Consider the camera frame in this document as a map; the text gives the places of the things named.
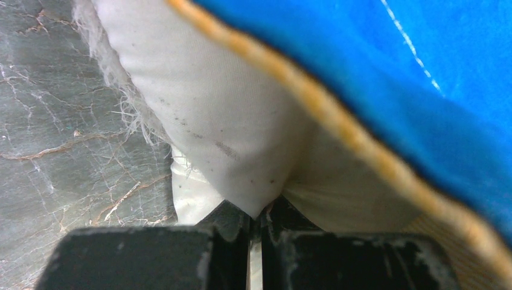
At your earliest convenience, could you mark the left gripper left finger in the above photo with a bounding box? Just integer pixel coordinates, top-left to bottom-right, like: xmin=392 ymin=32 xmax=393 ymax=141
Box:
xmin=36 ymin=201 xmax=251 ymax=289

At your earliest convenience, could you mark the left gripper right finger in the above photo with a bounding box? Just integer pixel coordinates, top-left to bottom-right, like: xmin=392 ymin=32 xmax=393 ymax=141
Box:
xmin=260 ymin=197 xmax=459 ymax=289

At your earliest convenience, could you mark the white pillow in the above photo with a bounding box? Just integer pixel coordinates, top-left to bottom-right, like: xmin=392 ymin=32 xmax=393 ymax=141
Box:
xmin=73 ymin=1 xmax=420 ymax=232

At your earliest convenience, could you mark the blue yellow pillowcase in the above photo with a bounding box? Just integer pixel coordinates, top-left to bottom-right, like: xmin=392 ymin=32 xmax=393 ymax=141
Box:
xmin=168 ymin=1 xmax=511 ymax=289

